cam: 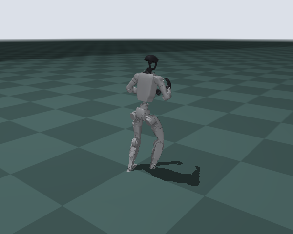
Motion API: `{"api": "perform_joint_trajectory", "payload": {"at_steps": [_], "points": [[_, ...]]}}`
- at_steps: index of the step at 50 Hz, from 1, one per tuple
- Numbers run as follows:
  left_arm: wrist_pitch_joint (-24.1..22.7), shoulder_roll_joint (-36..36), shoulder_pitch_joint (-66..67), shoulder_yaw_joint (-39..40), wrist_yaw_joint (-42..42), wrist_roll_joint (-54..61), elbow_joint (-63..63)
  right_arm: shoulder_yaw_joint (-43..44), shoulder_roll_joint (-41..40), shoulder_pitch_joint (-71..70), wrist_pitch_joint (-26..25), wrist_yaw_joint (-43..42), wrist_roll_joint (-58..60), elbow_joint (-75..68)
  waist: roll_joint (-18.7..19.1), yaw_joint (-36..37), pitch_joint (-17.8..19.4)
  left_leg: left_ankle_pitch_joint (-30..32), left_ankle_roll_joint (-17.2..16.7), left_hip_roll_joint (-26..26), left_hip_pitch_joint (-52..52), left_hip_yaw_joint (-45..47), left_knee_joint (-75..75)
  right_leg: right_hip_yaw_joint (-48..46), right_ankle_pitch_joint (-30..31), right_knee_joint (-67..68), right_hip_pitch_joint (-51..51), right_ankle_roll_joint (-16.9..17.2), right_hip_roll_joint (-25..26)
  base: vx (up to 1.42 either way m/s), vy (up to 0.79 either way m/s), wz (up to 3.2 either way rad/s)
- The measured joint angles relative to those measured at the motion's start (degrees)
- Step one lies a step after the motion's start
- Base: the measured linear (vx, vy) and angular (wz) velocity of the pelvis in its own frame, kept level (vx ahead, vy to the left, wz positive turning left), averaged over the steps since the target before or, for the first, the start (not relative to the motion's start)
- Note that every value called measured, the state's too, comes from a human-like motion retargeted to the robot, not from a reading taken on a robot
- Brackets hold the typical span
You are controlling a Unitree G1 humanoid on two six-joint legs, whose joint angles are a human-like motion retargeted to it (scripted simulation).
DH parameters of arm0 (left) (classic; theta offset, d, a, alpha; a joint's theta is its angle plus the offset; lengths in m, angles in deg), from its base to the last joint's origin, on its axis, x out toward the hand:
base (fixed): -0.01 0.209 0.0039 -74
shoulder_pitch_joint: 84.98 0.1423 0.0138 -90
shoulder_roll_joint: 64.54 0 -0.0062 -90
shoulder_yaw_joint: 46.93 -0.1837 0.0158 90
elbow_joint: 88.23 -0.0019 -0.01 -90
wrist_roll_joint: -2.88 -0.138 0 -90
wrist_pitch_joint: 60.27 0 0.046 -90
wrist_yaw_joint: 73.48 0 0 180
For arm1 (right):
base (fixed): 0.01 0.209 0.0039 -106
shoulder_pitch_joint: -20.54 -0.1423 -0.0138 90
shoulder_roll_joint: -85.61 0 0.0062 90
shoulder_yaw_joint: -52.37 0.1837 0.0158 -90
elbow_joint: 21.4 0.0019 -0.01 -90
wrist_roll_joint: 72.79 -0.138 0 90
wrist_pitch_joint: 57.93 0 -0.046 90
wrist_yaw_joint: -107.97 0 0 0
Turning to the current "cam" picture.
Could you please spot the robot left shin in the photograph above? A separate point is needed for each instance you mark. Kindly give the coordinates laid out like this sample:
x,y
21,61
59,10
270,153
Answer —
x,y
132,155

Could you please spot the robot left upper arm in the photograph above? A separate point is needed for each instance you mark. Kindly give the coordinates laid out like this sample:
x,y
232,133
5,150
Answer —
x,y
133,82

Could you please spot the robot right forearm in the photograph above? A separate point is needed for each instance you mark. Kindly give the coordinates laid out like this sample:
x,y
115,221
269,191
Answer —
x,y
169,92

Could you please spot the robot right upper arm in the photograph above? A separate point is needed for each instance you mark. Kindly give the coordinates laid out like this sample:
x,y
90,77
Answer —
x,y
160,82

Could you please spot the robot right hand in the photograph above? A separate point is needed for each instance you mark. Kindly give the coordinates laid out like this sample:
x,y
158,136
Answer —
x,y
168,83

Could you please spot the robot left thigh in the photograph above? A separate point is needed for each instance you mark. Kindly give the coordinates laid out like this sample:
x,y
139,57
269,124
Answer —
x,y
137,128

